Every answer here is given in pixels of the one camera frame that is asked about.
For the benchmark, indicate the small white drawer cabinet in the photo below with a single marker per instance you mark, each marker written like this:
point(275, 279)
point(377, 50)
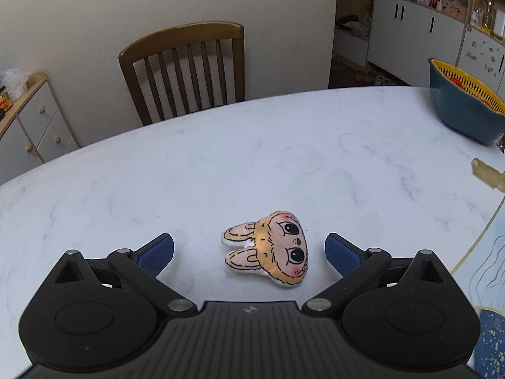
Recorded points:
point(35, 134)

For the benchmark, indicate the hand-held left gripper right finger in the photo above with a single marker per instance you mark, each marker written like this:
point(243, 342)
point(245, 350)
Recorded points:
point(343, 254)

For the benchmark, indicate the pile of red produce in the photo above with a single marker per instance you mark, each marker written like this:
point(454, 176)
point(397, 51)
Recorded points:
point(485, 96)

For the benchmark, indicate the clear plastic bag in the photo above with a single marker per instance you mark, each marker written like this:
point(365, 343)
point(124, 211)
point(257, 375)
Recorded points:
point(15, 81)

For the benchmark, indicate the yellow colander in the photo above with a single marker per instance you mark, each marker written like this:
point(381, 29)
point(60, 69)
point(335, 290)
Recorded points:
point(453, 73)

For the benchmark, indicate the brown slatted wooden chair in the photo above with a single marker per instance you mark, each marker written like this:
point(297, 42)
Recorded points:
point(177, 37)

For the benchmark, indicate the small beige object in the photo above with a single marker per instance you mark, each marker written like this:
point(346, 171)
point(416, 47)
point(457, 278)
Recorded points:
point(491, 175)

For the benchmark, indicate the blue plastic basin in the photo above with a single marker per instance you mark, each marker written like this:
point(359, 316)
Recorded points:
point(461, 114)

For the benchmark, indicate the orange packet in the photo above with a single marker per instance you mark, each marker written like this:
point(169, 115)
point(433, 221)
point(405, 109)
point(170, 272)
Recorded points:
point(4, 100)

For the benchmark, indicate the low white open shelf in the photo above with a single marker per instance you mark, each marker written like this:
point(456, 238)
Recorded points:
point(351, 43)

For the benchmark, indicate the bunny face plush toy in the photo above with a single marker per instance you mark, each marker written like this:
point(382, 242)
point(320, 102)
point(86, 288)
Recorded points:
point(276, 252)

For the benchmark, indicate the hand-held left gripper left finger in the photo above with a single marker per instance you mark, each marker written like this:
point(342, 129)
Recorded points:
point(156, 254)

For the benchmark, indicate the brown slippers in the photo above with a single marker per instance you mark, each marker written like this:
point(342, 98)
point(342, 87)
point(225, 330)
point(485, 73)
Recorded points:
point(363, 75)

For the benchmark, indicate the wooden open shelf unit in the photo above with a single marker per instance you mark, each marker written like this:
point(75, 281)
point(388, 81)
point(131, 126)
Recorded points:
point(489, 4)

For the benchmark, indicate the patterned slippers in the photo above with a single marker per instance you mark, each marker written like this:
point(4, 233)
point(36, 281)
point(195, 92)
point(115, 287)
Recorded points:
point(382, 79)

